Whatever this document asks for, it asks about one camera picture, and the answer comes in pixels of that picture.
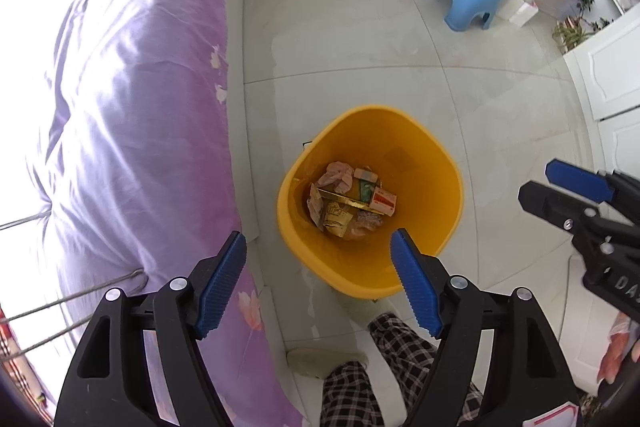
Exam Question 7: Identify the yellow trash bin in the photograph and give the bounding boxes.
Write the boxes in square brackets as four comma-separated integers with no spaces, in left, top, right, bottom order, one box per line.
[277,106,464,299]

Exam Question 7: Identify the green biscuit snack bag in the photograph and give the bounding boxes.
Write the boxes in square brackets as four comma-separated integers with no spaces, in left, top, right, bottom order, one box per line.
[323,201,354,239]

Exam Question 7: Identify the plaid beige blanket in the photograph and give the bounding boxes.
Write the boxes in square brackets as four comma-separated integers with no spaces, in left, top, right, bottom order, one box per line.
[1,313,53,426]

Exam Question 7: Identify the pastel soap boxes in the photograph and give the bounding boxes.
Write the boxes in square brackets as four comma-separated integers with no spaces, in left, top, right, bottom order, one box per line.
[354,167,380,204]

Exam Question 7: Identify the white orange medicine box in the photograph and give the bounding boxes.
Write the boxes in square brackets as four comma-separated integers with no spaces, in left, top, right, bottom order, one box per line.
[369,187,397,217]

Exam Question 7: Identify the person's plaid trouser leg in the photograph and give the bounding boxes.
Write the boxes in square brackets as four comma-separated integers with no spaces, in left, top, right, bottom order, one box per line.
[318,312,484,427]

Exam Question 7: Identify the white cabinet door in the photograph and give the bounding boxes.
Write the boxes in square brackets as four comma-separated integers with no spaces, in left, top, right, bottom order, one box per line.
[563,7,640,178]

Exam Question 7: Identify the white plastic bag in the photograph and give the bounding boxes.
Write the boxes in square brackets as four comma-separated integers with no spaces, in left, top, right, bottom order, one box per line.
[316,162,354,195]

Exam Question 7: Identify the long gold box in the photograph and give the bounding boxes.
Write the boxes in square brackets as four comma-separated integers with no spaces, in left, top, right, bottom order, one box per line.
[318,189,371,212]

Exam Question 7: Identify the purple floral bed sheet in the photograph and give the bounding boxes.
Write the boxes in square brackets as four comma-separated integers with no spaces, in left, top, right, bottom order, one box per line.
[27,0,306,427]

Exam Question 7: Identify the red yellow snack bag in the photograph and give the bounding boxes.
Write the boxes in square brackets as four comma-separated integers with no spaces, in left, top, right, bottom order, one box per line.
[344,212,384,241]

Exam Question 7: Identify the person's right hand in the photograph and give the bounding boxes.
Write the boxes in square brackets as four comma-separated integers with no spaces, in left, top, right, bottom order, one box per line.
[597,312,640,384]

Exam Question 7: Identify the white slipper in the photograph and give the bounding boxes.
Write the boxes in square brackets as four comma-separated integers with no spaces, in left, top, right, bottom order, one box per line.
[286,348,369,379]

